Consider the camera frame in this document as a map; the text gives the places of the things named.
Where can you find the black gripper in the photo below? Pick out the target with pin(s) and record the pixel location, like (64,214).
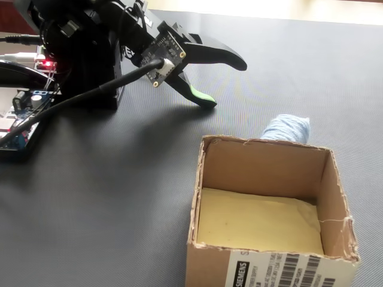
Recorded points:
(137,27)

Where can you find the light blue yarn-wrapped block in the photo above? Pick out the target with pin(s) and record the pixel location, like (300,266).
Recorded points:
(287,127)

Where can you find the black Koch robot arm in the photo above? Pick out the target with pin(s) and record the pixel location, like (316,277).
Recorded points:
(83,59)

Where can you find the open brown cardboard box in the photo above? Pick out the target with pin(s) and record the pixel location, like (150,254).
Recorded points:
(263,167)

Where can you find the yellow foam pad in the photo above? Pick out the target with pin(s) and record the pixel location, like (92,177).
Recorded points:
(257,221)

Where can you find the red LED controller board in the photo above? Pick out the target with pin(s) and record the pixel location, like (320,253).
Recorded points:
(46,62)

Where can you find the black curved clamp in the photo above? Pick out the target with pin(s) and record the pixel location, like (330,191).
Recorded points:
(21,74)

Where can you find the blue electronics board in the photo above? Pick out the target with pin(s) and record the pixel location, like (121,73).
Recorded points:
(25,136)

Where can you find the white barcode shipping label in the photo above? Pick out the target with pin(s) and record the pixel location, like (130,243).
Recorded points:
(269,269)

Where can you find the black camera circuit board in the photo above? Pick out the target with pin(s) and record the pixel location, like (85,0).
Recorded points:
(160,56)

